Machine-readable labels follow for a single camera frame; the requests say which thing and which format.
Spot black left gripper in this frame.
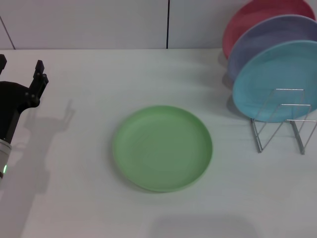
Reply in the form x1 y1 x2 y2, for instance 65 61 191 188
0 54 49 145

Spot green plastic plate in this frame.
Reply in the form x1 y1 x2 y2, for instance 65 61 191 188
112 105 213 193

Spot pink plastic plate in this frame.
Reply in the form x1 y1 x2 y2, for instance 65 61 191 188
222 0 317 60

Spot purple plastic plate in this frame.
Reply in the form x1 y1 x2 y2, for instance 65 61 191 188
227 14 317 82

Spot blue plastic plate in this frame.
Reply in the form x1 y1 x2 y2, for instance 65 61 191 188
232 39 317 124

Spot silver wire plate rack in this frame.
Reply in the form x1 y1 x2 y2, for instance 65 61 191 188
250 88 317 155

